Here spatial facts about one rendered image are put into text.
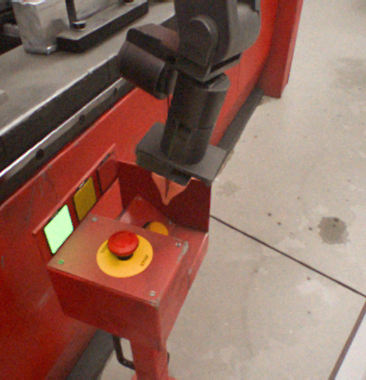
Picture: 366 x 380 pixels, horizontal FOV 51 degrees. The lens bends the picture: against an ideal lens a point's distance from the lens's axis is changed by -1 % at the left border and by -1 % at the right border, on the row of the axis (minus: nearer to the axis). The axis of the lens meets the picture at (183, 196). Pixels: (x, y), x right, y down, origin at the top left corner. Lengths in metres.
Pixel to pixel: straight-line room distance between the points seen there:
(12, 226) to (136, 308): 0.28
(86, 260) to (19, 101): 0.30
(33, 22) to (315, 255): 1.25
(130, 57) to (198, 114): 0.10
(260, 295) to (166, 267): 0.96
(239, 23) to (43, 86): 0.42
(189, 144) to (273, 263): 1.13
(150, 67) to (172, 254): 0.23
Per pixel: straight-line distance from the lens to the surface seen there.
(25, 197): 0.68
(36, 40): 0.85
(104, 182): 0.59
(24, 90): 0.72
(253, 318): 1.38
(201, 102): 0.41
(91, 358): 1.27
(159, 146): 0.48
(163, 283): 0.48
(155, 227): 0.61
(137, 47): 0.45
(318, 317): 1.44
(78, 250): 0.53
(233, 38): 0.37
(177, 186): 0.48
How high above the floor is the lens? 1.17
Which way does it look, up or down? 42 degrees down
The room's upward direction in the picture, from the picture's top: straight up
